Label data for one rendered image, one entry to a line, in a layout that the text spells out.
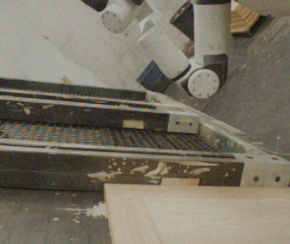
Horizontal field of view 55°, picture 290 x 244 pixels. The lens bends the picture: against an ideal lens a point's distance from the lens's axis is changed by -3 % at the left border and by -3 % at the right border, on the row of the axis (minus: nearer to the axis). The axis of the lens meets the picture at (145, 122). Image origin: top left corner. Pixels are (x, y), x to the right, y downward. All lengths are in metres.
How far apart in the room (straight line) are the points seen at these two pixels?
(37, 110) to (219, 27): 0.65
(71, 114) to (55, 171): 0.53
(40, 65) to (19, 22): 1.67
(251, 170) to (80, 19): 5.36
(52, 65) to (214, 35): 3.82
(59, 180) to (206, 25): 0.47
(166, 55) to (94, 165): 0.34
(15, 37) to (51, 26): 0.69
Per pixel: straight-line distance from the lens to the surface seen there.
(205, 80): 0.72
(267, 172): 0.66
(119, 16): 0.67
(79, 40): 5.78
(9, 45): 5.96
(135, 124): 1.06
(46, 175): 0.53
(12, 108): 1.06
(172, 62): 0.73
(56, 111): 1.04
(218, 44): 0.72
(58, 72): 4.41
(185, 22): 4.93
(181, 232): 0.43
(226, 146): 0.94
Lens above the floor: 1.40
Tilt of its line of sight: 17 degrees down
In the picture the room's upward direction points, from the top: 52 degrees counter-clockwise
